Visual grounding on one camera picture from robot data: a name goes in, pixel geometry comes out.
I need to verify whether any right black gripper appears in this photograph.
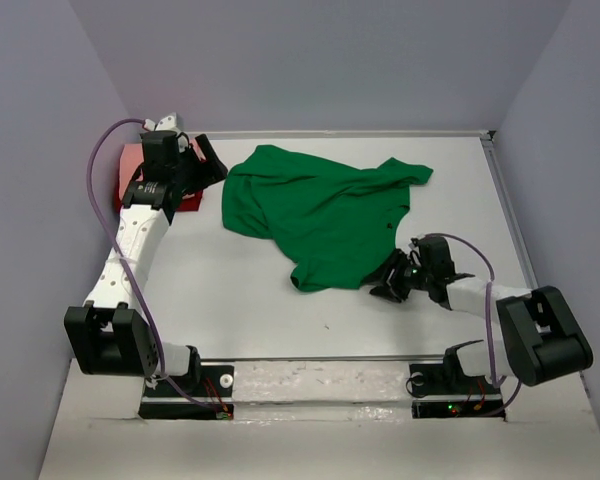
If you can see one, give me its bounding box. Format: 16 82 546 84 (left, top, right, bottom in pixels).
359 248 432 303

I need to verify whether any green t-shirt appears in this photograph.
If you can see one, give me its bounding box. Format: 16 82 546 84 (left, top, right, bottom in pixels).
221 145 433 293

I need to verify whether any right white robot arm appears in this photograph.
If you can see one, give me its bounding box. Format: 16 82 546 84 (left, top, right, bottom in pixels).
363 233 594 392

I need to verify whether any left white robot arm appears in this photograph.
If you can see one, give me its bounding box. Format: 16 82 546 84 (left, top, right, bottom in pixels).
64 130 228 395

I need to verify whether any dark red folded t-shirt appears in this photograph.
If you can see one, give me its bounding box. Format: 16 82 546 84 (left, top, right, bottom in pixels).
112 187 203 213

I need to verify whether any pink folded t-shirt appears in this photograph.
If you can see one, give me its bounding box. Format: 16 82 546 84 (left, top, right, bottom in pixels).
117 143 144 202

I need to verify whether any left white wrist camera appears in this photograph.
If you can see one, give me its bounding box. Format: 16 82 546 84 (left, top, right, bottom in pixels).
142 112 182 133

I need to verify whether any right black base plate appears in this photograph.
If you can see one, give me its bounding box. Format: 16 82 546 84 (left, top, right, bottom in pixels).
405 363 504 419

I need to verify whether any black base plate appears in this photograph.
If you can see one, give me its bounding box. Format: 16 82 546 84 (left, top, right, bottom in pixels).
138 362 235 421
405 363 504 419

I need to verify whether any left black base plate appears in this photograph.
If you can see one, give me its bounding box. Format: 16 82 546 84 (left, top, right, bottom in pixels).
138 362 235 421

